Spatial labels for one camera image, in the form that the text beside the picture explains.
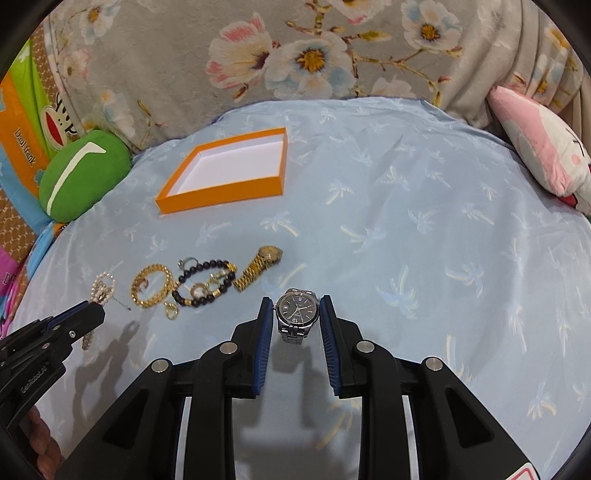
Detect gold watch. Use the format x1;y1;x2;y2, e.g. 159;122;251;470
232;245;283;292

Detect small gold hoop earring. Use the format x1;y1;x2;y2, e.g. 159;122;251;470
163;302;179;320

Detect green plush cushion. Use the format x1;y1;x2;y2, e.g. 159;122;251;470
39;130;131;223

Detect left hand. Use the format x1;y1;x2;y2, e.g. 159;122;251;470
27;407;64;480

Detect orange shallow box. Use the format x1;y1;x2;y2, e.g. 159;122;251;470
155;127;288;214

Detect pearl hair clip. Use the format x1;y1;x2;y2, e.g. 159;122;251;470
82;272;116;351

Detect pink white plush pillow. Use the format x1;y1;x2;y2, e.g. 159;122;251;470
488;86;590;216

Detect light blue palm bedsheet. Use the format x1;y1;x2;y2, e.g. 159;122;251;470
15;98;590;479

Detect silver blue-dial watch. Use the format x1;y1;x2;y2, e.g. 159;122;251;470
274;288;320;345

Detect gold chain bangle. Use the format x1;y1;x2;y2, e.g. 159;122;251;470
130;263;174;309

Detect grey floral blanket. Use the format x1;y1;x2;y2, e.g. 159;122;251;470
42;0;590;151

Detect colourful cartoon monkey sheet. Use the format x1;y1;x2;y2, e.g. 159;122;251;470
1;26;78;336

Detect black bead bracelet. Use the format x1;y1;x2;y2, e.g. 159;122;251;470
171;259;238;309

